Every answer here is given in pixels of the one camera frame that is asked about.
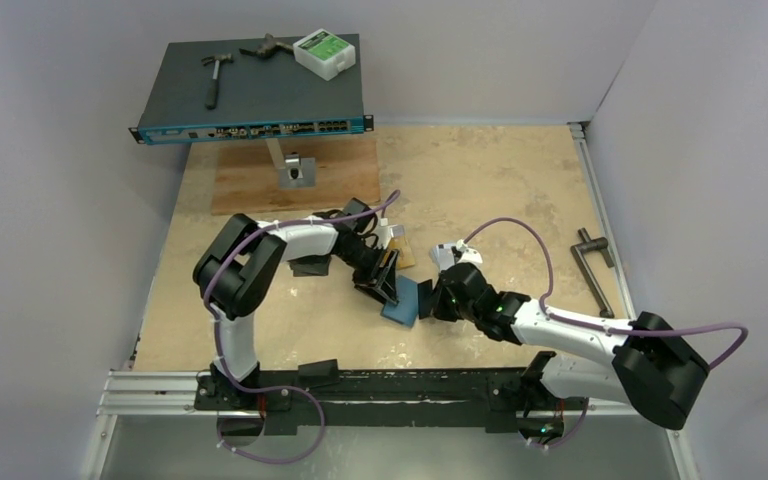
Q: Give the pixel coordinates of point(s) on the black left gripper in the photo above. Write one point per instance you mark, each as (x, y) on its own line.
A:
(386, 284)

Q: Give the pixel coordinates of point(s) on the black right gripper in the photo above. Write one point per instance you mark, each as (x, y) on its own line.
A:
(438, 296)

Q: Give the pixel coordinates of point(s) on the blue leather card holder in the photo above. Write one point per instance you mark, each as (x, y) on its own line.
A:
(406, 310)

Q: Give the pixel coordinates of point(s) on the orange credit card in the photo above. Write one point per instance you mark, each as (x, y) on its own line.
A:
(405, 255)

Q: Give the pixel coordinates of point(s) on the black credit card stack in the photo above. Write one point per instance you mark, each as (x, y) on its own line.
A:
(313, 266)

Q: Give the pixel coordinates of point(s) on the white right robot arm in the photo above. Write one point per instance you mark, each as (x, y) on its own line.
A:
(641, 362)

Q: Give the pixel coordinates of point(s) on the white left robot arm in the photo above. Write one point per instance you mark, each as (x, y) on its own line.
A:
(236, 271)

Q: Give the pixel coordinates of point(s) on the black block on base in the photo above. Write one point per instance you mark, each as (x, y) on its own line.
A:
(318, 374)

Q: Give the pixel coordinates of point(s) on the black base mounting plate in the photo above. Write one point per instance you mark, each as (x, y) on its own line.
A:
(496, 400)

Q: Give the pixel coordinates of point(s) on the brown wooden board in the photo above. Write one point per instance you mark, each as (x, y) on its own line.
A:
(247, 182)

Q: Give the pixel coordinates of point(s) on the white green plastic box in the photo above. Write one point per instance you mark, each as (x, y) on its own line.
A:
(327, 55)

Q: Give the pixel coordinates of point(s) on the dark metal clamp tool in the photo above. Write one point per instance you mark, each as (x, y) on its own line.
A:
(269, 46)

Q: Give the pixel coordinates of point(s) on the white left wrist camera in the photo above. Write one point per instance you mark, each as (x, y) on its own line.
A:
(386, 232)

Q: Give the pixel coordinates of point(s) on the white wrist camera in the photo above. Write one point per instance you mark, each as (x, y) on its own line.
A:
(386, 232)
(463, 253)

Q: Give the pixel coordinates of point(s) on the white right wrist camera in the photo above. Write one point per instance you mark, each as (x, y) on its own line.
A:
(463, 253)

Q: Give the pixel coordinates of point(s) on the grey metal stand bracket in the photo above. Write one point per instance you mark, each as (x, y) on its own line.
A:
(294, 171)

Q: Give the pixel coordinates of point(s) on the grey metal pipe handle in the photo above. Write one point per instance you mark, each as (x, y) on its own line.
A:
(579, 251)

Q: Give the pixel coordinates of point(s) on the blue network switch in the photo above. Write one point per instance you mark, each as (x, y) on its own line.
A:
(258, 99)

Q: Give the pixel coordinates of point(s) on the black handled hammer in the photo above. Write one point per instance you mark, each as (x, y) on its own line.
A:
(217, 61)

